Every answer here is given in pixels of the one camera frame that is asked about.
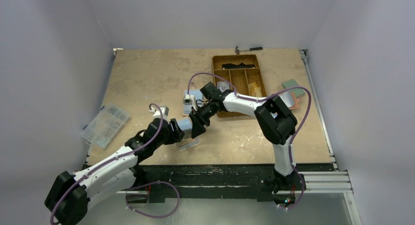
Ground beige snap card holder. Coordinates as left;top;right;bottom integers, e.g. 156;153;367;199
176;117;200;152

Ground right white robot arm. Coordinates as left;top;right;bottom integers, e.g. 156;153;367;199
189;82;298;190

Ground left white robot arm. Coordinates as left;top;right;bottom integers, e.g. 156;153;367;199
45;117;192;225

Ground open beige card holder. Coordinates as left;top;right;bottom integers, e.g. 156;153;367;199
183;82;204;116

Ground silver cards in tray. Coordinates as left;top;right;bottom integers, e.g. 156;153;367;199
216;81;231;92

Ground gold cards in tray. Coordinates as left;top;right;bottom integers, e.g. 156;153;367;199
248;82;262;97

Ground open blue pink card holder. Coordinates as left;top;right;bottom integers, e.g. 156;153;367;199
279;90;300;110

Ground green card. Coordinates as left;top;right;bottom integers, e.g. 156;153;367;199
282;79;306;98

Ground black object in tray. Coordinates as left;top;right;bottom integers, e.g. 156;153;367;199
221;63;256;69

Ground woven wicker tray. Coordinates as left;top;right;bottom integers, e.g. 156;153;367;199
211;54;268;118

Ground clear plastic screw box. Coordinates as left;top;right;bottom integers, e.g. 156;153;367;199
81;103;131;149

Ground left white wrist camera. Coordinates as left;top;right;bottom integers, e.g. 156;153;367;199
150;106;169;120

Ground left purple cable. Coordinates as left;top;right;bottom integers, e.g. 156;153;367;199
49;103;181;225

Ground purple cable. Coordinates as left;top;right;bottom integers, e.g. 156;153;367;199
187;71;313;211
49;103;181;225

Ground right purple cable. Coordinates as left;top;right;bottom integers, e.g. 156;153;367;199
187;71;313;211

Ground black front rail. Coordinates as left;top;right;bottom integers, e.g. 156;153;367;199
113;163;338;204

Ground hammer with black handle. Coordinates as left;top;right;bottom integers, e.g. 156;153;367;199
235;46;263;55

